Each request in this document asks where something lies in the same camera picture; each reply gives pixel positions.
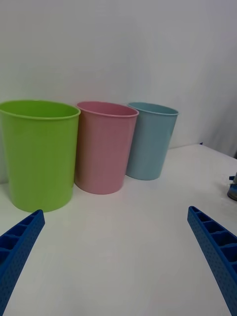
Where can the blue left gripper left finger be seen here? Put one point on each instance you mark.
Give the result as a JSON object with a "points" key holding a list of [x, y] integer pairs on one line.
{"points": [[17, 249]]}

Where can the pink plastic bin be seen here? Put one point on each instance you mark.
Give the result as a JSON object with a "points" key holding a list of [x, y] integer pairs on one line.
{"points": [[103, 153]]}

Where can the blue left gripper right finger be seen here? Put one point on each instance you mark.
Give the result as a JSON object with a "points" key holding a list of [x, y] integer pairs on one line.
{"points": [[217, 254]]}

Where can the blue drink can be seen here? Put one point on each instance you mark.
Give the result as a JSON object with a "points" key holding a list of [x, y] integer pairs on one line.
{"points": [[233, 188]]}

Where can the pale blue plastic bin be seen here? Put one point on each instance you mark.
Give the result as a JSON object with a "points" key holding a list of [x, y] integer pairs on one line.
{"points": [[150, 145]]}

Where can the green plastic bin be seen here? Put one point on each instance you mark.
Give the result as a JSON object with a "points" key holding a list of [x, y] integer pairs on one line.
{"points": [[39, 158]]}

